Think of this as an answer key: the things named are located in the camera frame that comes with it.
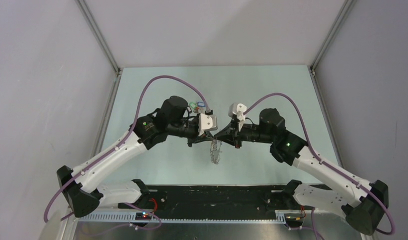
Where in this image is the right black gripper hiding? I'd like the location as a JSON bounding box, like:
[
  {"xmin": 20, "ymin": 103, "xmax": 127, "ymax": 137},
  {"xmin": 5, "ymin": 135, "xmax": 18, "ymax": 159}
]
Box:
[{"xmin": 214, "ymin": 117, "xmax": 274, "ymax": 150}]

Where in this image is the metal keyring band with rings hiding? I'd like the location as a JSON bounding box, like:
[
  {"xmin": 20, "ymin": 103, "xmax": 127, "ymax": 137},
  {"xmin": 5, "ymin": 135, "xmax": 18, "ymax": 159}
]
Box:
[{"xmin": 210, "ymin": 139, "xmax": 222, "ymax": 165}]

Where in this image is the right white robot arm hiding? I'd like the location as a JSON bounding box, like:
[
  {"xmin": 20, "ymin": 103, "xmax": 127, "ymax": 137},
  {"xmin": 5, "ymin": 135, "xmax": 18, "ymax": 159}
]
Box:
[{"xmin": 215, "ymin": 108, "xmax": 391, "ymax": 236}]

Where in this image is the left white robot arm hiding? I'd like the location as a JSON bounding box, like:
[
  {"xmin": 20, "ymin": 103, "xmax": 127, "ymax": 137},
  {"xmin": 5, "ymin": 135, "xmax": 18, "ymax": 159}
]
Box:
[{"xmin": 56, "ymin": 96, "xmax": 217, "ymax": 218}]

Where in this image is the right controller board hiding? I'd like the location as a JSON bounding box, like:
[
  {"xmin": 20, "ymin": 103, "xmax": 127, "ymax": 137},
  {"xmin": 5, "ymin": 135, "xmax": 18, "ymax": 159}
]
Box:
[{"xmin": 285, "ymin": 215, "xmax": 305, "ymax": 222}]

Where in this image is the controller board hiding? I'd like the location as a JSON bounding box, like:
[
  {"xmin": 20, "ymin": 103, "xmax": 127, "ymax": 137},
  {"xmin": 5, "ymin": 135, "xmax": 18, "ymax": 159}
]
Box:
[
  {"xmin": 285, "ymin": 215, "xmax": 305, "ymax": 222},
  {"xmin": 135, "ymin": 211, "xmax": 153, "ymax": 221}
]

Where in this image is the left controller board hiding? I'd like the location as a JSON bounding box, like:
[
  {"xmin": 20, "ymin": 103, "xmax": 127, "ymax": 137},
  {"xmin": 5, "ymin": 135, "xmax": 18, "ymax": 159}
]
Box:
[{"xmin": 135, "ymin": 211, "xmax": 153, "ymax": 221}]

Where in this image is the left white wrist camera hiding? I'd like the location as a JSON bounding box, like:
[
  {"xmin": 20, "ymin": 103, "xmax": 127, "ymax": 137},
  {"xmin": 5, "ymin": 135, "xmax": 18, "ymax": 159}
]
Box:
[{"xmin": 198, "ymin": 113, "xmax": 218, "ymax": 136}]

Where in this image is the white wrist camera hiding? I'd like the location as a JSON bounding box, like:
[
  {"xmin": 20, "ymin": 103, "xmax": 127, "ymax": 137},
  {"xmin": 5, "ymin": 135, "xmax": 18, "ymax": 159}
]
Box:
[
  {"xmin": 228, "ymin": 102, "xmax": 247, "ymax": 132},
  {"xmin": 198, "ymin": 113, "xmax": 218, "ymax": 136}
]

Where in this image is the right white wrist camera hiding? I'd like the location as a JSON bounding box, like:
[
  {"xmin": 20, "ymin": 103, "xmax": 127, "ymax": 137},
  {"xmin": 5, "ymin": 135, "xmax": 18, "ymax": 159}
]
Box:
[{"xmin": 228, "ymin": 102, "xmax": 247, "ymax": 132}]

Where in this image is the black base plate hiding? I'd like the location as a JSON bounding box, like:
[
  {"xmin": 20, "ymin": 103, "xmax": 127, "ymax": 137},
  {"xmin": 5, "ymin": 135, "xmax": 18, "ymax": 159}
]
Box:
[{"xmin": 134, "ymin": 185, "xmax": 302, "ymax": 220}]

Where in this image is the white slotted cable duct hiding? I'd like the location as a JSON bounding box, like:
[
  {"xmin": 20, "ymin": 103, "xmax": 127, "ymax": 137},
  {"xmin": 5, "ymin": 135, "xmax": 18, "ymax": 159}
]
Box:
[{"xmin": 78, "ymin": 211, "xmax": 286, "ymax": 224}]

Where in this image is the left aluminium corner post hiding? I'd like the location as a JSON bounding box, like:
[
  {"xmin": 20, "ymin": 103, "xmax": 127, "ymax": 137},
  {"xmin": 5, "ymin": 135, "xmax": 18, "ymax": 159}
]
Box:
[{"xmin": 74, "ymin": 0, "xmax": 122, "ymax": 75}]

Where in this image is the aluminium corner post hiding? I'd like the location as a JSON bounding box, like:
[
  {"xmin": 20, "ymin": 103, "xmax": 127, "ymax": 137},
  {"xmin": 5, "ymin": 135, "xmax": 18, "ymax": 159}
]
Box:
[
  {"xmin": 74, "ymin": 0, "xmax": 122, "ymax": 75},
  {"xmin": 309, "ymin": 0, "xmax": 358, "ymax": 77}
]

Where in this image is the right aluminium corner post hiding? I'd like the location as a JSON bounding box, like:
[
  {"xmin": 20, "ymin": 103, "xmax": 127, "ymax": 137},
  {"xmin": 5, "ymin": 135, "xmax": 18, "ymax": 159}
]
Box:
[{"xmin": 309, "ymin": 0, "xmax": 358, "ymax": 77}]

